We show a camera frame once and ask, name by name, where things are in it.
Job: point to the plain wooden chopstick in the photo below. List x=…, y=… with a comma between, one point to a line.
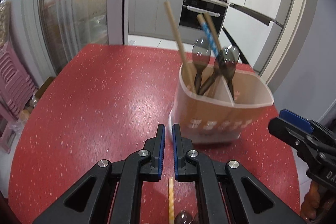
x=211, y=27
x=176, y=29

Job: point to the black built-in oven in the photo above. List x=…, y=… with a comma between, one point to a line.
x=199, y=22

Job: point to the yellow patterned chopstick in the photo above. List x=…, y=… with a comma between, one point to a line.
x=171, y=200

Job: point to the person's right hand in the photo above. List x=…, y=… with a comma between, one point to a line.
x=311, y=200

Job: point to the clear bag of beige balls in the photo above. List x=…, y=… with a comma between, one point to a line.
x=4, y=24

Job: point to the grey kitchen cabinet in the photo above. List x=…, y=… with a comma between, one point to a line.
x=155, y=14

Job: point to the stack of pink stools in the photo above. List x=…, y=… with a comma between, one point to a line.
x=14, y=77

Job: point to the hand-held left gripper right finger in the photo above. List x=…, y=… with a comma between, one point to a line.
x=175, y=153

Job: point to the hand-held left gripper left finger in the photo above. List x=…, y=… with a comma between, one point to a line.
x=163, y=150

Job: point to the sliding glass door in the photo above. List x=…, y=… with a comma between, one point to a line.
x=73, y=16

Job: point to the single pink plastic stool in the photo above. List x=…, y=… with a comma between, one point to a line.
x=6, y=132

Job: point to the beige plastic cutlery holder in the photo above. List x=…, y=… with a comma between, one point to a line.
x=210, y=113

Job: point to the blue patterned chopstick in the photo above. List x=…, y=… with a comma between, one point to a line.
x=207, y=32

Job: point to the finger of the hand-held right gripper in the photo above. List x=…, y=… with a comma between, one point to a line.
x=282, y=129
x=295, y=117

